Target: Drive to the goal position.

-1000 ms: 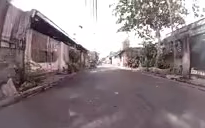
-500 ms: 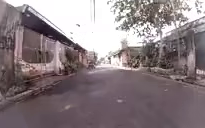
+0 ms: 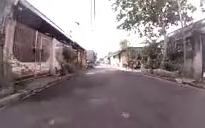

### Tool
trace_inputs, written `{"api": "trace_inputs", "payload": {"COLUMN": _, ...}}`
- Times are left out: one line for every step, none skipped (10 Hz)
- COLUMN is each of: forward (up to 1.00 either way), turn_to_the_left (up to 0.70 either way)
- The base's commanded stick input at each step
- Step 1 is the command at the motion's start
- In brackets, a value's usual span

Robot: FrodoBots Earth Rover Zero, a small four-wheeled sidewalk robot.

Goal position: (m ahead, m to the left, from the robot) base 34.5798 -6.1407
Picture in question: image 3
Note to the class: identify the grey asphalt road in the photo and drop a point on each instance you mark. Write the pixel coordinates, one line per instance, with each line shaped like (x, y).
(116, 100)

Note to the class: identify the grey building with wall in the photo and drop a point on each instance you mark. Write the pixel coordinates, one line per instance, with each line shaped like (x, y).
(196, 50)

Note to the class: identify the large tree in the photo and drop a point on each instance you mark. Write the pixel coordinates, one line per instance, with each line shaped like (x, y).
(150, 16)

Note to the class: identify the vehicle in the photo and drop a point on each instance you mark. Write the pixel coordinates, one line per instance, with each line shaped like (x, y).
(91, 57)

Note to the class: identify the low pale building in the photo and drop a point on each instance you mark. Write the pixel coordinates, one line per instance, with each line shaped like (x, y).
(126, 58)

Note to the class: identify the weathered building with fenced wall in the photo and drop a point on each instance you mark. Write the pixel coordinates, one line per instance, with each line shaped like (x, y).
(26, 43)

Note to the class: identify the bush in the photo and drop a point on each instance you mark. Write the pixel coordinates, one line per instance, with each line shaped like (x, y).
(68, 62)

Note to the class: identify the concrete kerb strip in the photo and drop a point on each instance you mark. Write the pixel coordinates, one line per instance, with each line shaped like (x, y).
(33, 85)

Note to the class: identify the bushes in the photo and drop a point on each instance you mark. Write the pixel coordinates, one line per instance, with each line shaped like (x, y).
(156, 56)

